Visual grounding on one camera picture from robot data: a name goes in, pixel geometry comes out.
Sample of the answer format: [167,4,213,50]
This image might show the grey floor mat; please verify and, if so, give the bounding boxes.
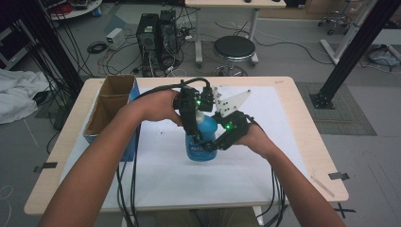
[295,81,378,137]

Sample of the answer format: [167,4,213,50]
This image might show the pale blue bag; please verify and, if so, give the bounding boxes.
[368,46,401,68]

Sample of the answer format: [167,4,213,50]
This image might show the person's left hand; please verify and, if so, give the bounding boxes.
[133,89,184,128]

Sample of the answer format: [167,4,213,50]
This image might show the round white table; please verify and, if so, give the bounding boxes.
[46,0,104,22]

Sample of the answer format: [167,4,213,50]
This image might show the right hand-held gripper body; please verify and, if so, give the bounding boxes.
[212,89,253,149]

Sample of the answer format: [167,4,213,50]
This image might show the white table mat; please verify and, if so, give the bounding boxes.
[60,85,312,212]

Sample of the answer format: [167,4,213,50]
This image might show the white desk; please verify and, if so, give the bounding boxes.
[183,0,288,68]

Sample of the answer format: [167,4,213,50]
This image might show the white crumpled cloth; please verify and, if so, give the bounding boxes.
[0,68,50,125]

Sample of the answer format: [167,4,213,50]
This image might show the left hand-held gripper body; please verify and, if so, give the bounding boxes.
[173,85,221,116]

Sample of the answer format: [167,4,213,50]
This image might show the black tape cross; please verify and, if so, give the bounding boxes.
[334,202,357,219]

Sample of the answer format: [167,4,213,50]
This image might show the office chair base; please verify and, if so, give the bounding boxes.
[317,10,353,36]

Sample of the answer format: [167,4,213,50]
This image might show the black round stool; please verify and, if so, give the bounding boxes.
[213,35,257,77]

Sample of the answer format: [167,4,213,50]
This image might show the black computer tower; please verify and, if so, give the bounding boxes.
[135,12,160,78]
[158,9,180,65]

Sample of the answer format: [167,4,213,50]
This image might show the blue cardboard box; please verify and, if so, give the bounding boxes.
[82,74,142,163]

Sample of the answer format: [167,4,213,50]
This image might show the blue bottle with white cap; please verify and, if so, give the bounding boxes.
[184,110,219,163]

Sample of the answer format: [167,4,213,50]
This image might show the right gripper black cable bundle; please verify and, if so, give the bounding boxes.
[255,121,288,227]

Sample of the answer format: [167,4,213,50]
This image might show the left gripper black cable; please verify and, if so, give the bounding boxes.
[115,77,212,227]

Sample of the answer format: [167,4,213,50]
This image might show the white table leg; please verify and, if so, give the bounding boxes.
[252,206,265,227]

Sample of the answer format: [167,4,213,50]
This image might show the person's right hand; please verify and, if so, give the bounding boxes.
[235,122,279,159]

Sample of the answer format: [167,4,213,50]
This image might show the small white box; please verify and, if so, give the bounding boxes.
[105,27,127,51]

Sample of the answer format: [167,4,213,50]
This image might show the black metal post with cables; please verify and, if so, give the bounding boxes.
[12,0,85,97]

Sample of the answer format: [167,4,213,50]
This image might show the black tape strip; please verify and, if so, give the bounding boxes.
[327,171,351,181]
[33,161,59,174]

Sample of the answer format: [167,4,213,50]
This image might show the white metal stand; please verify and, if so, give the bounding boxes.
[320,0,379,66]

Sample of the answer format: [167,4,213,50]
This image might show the coiled black cable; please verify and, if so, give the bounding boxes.
[86,41,109,55]

